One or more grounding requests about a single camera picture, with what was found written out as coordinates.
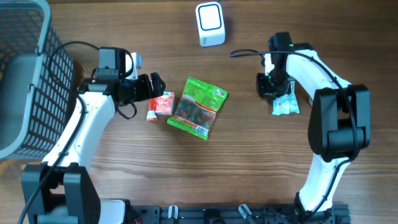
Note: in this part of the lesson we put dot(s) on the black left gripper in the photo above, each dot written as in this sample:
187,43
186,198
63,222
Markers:
147,91

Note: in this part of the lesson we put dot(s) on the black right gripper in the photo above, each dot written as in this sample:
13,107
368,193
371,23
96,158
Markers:
265,91

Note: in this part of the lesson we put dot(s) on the small red carton box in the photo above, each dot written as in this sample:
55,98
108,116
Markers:
164,105

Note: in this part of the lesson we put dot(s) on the light blue wipes packet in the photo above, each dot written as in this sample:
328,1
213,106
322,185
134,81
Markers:
287,103

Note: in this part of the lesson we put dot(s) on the red toothpaste box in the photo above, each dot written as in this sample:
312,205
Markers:
151,115

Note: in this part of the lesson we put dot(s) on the green snack bag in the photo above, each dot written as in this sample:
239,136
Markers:
197,108

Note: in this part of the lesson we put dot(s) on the green lid jar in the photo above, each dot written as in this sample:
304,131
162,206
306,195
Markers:
310,99

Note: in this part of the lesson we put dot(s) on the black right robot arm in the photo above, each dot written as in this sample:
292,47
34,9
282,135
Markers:
339,125

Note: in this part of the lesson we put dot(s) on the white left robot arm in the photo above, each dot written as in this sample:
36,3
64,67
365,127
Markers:
60,190

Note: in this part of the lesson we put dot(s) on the white barcode scanner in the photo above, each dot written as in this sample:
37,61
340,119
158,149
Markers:
210,24

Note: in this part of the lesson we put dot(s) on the grey plastic basket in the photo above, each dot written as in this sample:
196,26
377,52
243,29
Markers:
35,84

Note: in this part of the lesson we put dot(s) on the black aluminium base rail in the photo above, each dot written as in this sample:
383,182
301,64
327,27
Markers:
268,214

